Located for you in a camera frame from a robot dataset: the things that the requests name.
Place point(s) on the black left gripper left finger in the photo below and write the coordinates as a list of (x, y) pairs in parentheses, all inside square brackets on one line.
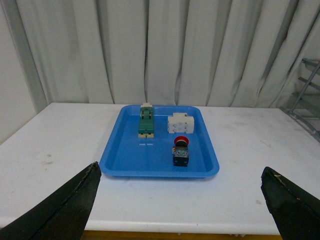
[(63, 215)]

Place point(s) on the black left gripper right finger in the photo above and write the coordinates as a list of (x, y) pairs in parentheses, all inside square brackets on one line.
[(295, 211)]

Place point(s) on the red emergency stop button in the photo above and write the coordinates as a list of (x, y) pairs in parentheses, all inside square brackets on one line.
[(180, 151)]

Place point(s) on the blue plastic tray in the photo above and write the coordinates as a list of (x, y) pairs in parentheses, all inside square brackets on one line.
[(128, 155)]

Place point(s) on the white circuit breaker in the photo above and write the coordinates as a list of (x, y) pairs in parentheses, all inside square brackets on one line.
[(180, 122)]

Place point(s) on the white curtain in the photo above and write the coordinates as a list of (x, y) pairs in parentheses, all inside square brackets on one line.
[(222, 53)]

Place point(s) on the silver wire mesh rack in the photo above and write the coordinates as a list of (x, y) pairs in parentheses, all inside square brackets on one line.
[(306, 107)]

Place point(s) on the green knife switch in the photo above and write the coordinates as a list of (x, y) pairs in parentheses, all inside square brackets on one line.
[(146, 121)]

